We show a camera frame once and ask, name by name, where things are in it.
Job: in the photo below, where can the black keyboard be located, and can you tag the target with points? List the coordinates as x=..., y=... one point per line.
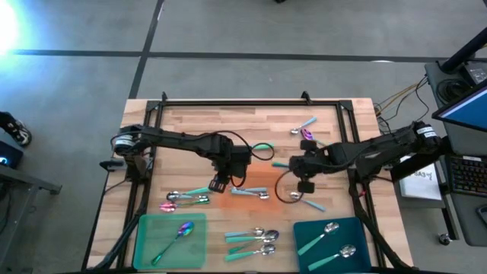
x=470, y=175

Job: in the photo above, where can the grey metal bench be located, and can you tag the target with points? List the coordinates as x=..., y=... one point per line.
x=38, y=182

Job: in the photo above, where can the silver spoons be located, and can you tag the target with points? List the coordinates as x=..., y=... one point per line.
x=243, y=247

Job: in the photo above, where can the dark blue plastic bin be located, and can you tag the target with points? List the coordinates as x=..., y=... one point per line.
x=357, y=232

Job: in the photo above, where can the grey side desk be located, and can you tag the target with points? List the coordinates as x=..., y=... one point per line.
x=462, y=224

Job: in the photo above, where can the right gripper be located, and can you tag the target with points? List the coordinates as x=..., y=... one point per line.
x=310, y=163

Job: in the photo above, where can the black computer tower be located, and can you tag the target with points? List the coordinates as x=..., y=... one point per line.
x=11, y=156

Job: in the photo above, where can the black frame clip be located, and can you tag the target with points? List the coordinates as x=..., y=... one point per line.
x=306, y=97
x=164, y=97

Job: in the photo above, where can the monitor with blue screen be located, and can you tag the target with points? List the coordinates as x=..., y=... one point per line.
x=468, y=110

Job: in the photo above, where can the black caster wheel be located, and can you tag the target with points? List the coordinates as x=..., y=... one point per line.
x=444, y=239

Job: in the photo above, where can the black pole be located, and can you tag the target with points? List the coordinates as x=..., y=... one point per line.
x=466, y=49

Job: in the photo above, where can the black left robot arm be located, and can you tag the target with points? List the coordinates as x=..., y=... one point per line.
x=179, y=141

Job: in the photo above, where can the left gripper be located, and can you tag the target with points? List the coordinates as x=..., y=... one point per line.
x=237, y=161

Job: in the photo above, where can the black metal table frame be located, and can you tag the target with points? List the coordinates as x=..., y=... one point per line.
x=247, y=102

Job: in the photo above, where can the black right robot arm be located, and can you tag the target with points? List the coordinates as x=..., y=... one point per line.
x=380, y=150

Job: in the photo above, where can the green translucent bin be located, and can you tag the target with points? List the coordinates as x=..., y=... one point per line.
x=152, y=228

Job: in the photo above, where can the white paper sheet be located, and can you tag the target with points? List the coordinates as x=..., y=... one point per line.
x=422, y=182

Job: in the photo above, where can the black power adapter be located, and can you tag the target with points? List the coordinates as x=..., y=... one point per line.
x=477, y=72

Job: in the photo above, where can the orange translucent bin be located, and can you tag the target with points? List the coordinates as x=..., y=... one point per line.
x=243, y=207

